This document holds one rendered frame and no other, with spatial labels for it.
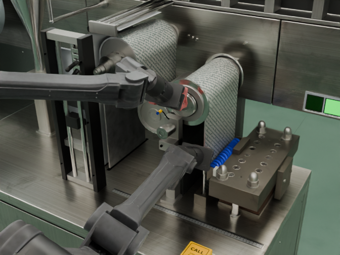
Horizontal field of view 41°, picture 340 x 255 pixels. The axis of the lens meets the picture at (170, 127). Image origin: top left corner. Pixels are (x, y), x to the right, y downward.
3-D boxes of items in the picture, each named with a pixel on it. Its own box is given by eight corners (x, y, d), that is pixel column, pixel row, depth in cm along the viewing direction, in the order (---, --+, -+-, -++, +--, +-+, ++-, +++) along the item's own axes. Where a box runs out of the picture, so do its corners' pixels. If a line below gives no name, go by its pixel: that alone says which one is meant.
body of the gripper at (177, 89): (178, 109, 122) (167, 101, 116) (146, 101, 127) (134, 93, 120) (186, 87, 123) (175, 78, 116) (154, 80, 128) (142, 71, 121)
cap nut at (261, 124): (254, 132, 163) (255, 121, 161) (258, 128, 166) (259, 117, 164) (264, 134, 162) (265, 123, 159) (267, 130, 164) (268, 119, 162)
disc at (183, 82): (163, 115, 141) (168, 72, 133) (163, 114, 142) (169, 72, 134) (204, 132, 136) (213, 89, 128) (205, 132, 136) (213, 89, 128)
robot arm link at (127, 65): (127, 111, 112) (132, 81, 107) (96, 89, 117) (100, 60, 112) (159, 98, 120) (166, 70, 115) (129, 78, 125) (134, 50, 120)
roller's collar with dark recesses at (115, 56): (99, 74, 141) (97, 54, 138) (111, 68, 146) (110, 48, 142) (116, 78, 138) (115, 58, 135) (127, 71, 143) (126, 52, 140)
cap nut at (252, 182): (244, 186, 135) (245, 173, 133) (249, 180, 138) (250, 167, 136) (256, 189, 133) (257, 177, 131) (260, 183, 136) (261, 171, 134)
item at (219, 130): (202, 173, 144) (204, 122, 135) (232, 140, 162) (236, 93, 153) (204, 174, 144) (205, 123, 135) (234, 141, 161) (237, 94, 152)
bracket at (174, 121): (159, 203, 149) (157, 121, 134) (169, 192, 154) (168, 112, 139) (172, 208, 147) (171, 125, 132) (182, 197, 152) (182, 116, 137)
